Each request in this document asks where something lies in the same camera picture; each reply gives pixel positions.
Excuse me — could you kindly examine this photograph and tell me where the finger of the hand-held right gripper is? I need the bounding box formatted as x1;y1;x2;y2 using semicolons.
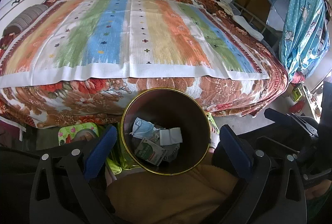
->
264;108;319;137
257;136;303;158

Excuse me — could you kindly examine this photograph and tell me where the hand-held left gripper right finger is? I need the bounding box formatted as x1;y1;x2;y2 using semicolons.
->
215;124;308;224

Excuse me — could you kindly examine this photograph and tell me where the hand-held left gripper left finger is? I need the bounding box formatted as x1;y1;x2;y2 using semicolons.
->
29;125;118;224

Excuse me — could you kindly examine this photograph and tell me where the blue face mask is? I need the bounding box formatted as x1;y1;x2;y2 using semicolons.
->
131;117;156;139

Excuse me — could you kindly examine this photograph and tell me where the green white cardboard box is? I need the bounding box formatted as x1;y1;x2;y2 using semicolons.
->
135;138;168;166

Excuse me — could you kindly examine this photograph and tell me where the white paper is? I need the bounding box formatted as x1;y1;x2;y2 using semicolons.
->
159;128;183;146

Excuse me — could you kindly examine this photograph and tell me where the dark brown gold-rimmed bin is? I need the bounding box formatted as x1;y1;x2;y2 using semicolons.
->
121;87;211;176

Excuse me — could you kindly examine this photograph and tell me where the person's right hand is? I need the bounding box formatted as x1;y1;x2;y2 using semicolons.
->
306;180;332;200

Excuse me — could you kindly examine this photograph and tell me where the red object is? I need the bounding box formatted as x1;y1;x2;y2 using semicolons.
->
289;101;306;113

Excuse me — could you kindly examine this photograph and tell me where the green patterned cloth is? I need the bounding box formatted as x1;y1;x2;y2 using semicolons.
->
106;123;137;175

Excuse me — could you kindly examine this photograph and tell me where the yellow green box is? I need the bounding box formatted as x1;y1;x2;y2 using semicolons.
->
292;85;304;100

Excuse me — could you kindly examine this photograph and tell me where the green heart-patterned pad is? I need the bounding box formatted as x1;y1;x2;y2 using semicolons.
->
58;123;99;145

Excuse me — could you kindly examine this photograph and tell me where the brown floral blanket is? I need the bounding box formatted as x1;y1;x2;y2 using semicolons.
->
0;0;289;128

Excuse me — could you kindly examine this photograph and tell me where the person's mustard trouser leg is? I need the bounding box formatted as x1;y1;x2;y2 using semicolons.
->
106;164;239;224

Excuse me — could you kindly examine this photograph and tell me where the blue cartoon print cloth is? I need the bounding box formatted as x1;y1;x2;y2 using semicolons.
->
279;0;327;79

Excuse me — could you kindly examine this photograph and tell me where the white towel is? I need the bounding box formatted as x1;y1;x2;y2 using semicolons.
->
233;15;264;40

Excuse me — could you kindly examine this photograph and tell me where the metal rack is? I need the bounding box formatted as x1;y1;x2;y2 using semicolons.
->
233;1;283;53

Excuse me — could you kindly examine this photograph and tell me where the light blue shirt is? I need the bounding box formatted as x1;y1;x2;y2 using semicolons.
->
267;0;293;32

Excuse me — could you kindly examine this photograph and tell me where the striped colourful mat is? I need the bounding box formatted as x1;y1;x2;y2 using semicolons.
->
0;0;270;88

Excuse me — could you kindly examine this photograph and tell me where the grey ribbed pillow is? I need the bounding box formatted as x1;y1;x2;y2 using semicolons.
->
3;4;50;35

